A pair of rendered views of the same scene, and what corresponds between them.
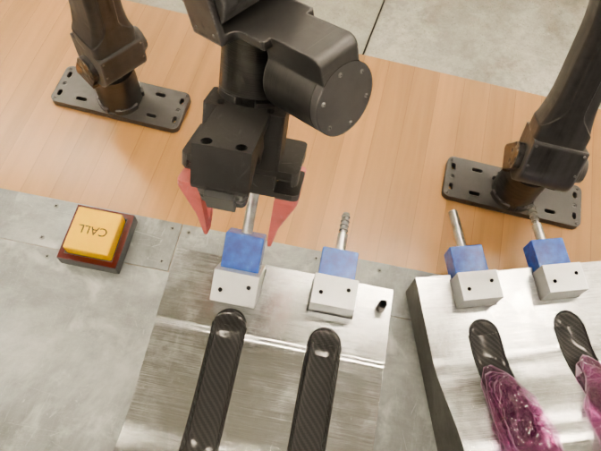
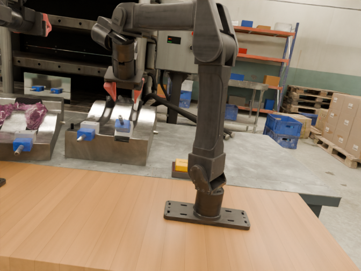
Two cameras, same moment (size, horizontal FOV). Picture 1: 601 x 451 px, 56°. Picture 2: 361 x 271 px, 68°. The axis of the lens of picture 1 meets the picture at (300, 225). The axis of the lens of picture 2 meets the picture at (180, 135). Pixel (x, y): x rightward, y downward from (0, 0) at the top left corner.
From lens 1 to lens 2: 1.13 m
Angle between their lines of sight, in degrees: 100
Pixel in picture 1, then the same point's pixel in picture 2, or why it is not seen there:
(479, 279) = (24, 132)
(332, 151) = (69, 198)
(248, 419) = not seen: hidden behind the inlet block
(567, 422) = (19, 114)
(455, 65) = not seen: outside the picture
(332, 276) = (90, 124)
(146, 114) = (187, 206)
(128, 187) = (181, 186)
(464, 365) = (42, 132)
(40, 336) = not seen: hidden behind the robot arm
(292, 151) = (109, 73)
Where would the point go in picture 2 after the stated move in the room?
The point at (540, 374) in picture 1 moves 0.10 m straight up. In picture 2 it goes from (15, 127) to (14, 97)
